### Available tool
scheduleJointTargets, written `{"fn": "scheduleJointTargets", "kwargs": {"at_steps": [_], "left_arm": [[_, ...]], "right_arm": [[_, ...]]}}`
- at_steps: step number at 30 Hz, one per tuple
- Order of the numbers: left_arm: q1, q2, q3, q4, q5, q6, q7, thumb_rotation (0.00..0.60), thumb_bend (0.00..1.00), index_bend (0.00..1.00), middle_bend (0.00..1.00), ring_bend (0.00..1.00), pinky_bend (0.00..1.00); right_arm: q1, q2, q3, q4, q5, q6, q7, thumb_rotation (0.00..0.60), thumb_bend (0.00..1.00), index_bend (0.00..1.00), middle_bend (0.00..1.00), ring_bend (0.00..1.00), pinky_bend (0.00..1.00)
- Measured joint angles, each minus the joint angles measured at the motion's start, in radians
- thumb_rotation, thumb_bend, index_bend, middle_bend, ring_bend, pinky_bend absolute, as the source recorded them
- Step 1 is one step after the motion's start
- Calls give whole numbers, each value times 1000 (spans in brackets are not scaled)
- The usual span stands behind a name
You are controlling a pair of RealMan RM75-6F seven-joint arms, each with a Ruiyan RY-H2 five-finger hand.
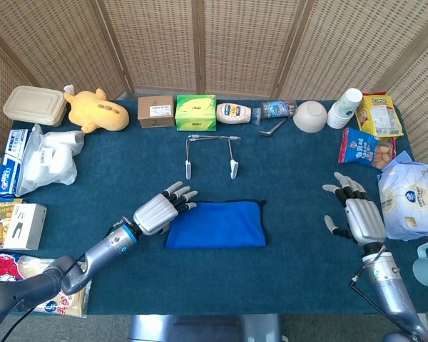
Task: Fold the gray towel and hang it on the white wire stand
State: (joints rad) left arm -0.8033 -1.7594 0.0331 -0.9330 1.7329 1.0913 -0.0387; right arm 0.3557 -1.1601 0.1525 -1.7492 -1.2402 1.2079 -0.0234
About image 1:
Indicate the mayonnaise squeeze bottle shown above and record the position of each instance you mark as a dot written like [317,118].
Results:
[233,113]

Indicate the white plastic bag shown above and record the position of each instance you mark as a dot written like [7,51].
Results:
[50,160]

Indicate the woven folding screen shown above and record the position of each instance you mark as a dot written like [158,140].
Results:
[157,42]

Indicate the blue cookie bag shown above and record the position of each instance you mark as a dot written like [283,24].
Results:
[360,147]

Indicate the pale blue tissue bag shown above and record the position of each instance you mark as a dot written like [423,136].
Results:
[408,199]

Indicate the yellow plush toy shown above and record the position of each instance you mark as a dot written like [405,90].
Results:
[96,114]

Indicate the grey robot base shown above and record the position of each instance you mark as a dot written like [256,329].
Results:
[199,329]

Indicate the white box black print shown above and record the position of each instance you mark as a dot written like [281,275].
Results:
[25,228]

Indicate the brown cardboard box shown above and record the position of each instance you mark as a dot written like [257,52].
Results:
[155,112]

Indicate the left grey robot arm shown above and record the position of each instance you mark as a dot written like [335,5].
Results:
[103,249]

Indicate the blue white toothpaste box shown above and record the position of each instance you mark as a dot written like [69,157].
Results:
[9,171]

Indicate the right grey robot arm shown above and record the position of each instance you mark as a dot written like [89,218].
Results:
[385,281]

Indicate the beige noodle bag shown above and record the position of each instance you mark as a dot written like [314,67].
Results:
[67,303]

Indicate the red and blue snack bag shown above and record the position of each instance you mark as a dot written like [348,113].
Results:
[0,265]

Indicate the green tissue pack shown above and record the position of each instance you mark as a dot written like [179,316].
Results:
[195,114]

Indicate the small plastic packet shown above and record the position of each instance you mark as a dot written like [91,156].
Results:
[276,109]

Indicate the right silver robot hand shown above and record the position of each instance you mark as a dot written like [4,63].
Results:
[365,221]

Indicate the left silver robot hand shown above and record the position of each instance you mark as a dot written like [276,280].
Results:
[155,213]

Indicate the teal carpet table cover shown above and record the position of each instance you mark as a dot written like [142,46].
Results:
[235,278]

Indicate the grey and blue cloth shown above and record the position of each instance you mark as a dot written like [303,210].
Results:
[217,224]

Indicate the dark metal ladle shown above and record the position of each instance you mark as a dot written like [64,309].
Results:
[267,132]

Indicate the stack of paper cups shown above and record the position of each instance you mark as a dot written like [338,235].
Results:
[344,110]

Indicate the beige bowl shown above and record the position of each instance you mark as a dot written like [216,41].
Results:
[310,115]

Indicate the beige lidded lunch box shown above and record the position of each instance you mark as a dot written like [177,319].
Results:
[34,105]

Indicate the yellow snack bag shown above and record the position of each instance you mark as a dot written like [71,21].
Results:
[379,115]

